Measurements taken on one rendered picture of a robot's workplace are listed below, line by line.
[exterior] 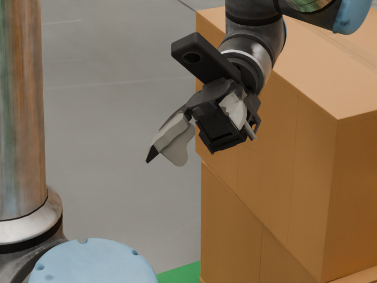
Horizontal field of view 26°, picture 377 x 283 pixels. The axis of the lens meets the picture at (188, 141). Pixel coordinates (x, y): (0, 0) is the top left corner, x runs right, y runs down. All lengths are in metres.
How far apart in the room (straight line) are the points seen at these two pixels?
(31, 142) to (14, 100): 0.06
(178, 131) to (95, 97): 2.53
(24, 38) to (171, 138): 0.31
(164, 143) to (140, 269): 0.23
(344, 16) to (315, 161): 0.56
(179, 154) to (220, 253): 1.08
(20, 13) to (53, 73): 3.02
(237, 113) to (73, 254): 0.27
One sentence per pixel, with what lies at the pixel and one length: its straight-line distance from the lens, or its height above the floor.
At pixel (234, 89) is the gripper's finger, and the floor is 1.18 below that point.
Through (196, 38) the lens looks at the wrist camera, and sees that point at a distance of 1.11.
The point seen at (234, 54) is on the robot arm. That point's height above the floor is 1.18.
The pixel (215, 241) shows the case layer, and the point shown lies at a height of 0.33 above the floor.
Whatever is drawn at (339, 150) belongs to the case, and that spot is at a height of 0.87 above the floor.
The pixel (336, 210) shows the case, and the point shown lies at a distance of 1.66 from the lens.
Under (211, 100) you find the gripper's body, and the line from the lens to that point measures 1.12.
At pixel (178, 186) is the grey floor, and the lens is 3.02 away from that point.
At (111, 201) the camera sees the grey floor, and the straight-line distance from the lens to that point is 2.95.
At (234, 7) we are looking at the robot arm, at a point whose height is 1.23.
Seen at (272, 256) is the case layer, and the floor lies 0.48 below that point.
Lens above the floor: 1.68
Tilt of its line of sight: 31 degrees down
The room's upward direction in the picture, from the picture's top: straight up
